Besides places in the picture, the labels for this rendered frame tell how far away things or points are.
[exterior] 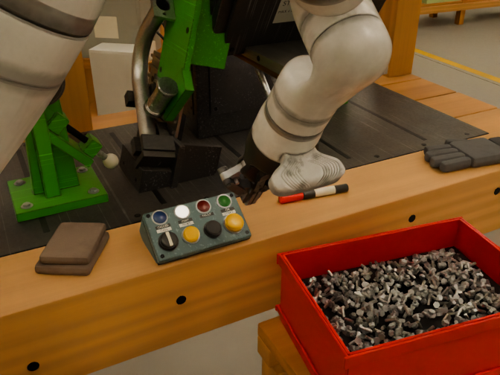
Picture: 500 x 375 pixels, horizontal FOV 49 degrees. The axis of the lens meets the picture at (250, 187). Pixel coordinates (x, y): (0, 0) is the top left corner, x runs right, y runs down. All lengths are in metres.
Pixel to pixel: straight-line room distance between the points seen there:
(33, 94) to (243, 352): 1.70
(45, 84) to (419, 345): 0.53
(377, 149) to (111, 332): 0.65
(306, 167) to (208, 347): 1.41
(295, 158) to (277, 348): 0.32
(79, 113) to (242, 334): 1.03
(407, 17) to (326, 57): 1.23
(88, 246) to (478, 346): 0.54
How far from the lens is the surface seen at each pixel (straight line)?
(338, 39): 0.48
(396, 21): 1.68
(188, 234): 0.81
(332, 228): 0.93
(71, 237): 0.85
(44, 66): 0.29
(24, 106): 0.30
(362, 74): 0.49
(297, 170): 0.60
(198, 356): 1.93
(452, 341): 0.74
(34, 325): 0.80
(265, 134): 0.60
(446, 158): 1.13
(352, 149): 1.16
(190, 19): 0.94
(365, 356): 0.66
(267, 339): 0.84
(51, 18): 0.28
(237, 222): 0.83
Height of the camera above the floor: 1.38
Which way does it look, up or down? 29 degrees down
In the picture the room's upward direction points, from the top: straight up
